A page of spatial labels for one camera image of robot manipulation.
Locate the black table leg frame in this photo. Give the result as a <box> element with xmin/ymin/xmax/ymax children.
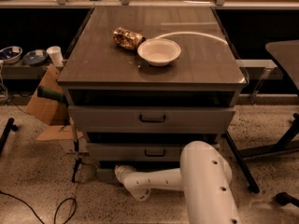
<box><xmin>222</xmin><ymin>113</ymin><xmax>299</xmax><ymax>193</ymax></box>

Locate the glass jar with snacks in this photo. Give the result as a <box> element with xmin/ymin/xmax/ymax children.
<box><xmin>113</xmin><ymin>27</ymin><xmax>146</xmax><ymax>51</ymax></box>

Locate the blue bowl on shelf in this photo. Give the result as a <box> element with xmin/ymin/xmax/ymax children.
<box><xmin>22</xmin><ymin>49</ymin><xmax>48</xmax><ymax>66</ymax></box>

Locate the grey middle drawer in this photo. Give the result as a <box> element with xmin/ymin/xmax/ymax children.
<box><xmin>86</xmin><ymin>143</ymin><xmax>185</xmax><ymax>161</ymax></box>

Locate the grey drawer cabinet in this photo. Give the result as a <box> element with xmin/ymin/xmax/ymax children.
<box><xmin>57</xmin><ymin>5</ymin><xmax>249</xmax><ymax>184</ymax></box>

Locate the black caster foot right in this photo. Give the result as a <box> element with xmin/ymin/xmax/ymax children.
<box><xmin>275</xmin><ymin>192</ymin><xmax>299</xmax><ymax>207</ymax></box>

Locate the white paper cup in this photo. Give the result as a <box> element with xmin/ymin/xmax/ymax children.
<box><xmin>47</xmin><ymin>46</ymin><xmax>63</xmax><ymax>67</ymax></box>

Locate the cardboard box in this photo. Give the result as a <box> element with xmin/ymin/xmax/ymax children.
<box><xmin>26</xmin><ymin>64</ymin><xmax>73</xmax><ymax>141</ymax></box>

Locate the green handled tool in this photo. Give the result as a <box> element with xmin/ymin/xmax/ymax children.
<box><xmin>37</xmin><ymin>86</ymin><xmax>67</xmax><ymax>104</ymax></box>

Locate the blue white bowl far left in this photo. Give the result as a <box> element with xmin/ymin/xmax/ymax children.
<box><xmin>0</xmin><ymin>46</ymin><xmax>22</xmax><ymax>64</ymax></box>

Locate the grey top drawer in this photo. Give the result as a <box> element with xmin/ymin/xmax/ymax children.
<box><xmin>69</xmin><ymin>105</ymin><xmax>235</xmax><ymax>133</ymax></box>

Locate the black stand leg left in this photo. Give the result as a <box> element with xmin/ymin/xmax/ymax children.
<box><xmin>0</xmin><ymin>118</ymin><xmax>19</xmax><ymax>155</ymax></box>

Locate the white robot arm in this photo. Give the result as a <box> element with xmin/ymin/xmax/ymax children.
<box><xmin>115</xmin><ymin>141</ymin><xmax>241</xmax><ymax>224</ymax></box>

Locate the grey drawer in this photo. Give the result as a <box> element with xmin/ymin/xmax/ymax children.
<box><xmin>96</xmin><ymin>166</ymin><xmax>121</xmax><ymax>183</ymax></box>
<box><xmin>86</xmin><ymin>143</ymin><xmax>185</xmax><ymax>161</ymax></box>
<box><xmin>69</xmin><ymin>105</ymin><xmax>235</xmax><ymax>133</ymax></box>

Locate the dark side table top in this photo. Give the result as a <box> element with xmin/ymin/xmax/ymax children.
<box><xmin>265</xmin><ymin>40</ymin><xmax>299</xmax><ymax>90</ymax></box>

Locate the grey bottom drawer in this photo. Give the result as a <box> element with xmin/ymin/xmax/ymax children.
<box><xmin>96</xmin><ymin>166</ymin><xmax>121</xmax><ymax>183</ymax></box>

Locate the black floor cable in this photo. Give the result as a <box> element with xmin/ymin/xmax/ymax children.
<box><xmin>0</xmin><ymin>189</ymin><xmax>78</xmax><ymax>224</ymax></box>

